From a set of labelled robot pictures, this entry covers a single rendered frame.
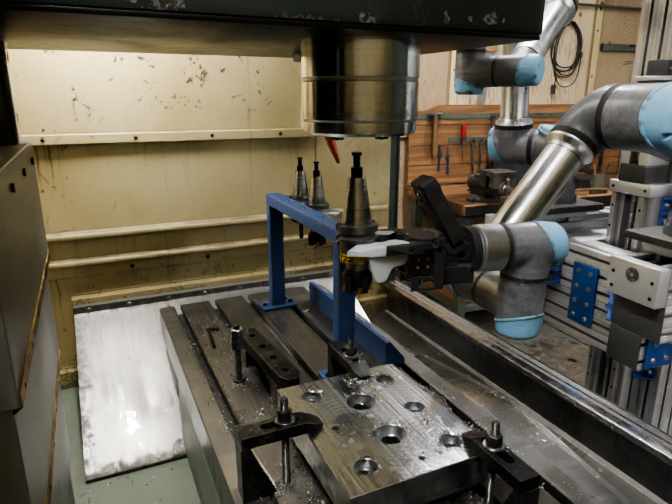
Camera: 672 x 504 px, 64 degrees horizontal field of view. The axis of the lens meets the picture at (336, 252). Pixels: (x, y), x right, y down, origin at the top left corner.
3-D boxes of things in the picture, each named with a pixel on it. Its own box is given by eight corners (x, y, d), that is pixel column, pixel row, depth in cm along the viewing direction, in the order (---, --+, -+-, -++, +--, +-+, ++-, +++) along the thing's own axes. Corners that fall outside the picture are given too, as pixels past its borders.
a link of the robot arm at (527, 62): (592, 7, 155) (537, 100, 131) (553, 10, 162) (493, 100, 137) (592, -35, 148) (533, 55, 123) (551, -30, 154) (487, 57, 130)
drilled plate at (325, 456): (390, 386, 104) (391, 363, 102) (491, 479, 78) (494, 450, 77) (277, 414, 95) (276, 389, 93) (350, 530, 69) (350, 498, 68)
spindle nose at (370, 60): (295, 130, 81) (294, 46, 78) (397, 129, 84) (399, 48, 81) (311, 138, 66) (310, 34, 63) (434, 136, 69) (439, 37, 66)
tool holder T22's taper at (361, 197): (338, 220, 80) (337, 175, 78) (366, 218, 81) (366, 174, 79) (346, 227, 76) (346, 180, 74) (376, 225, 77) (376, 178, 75)
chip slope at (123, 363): (342, 333, 203) (342, 267, 196) (455, 434, 142) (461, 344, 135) (84, 383, 167) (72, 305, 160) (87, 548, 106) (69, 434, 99)
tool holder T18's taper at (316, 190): (306, 201, 135) (306, 175, 133) (323, 201, 135) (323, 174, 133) (309, 205, 130) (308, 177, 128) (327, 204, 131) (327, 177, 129)
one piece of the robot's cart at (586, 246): (599, 303, 182) (610, 225, 175) (702, 348, 150) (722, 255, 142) (534, 314, 173) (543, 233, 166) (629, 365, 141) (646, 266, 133)
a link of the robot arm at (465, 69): (488, 94, 134) (492, 47, 131) (447, 94, 140) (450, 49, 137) (500, 94, 140) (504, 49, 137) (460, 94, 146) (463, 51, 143)
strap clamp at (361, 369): (342, 387, 111) (342, 320, 107) (372, 421, 100) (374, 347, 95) (327, 391, 110) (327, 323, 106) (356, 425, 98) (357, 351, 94)
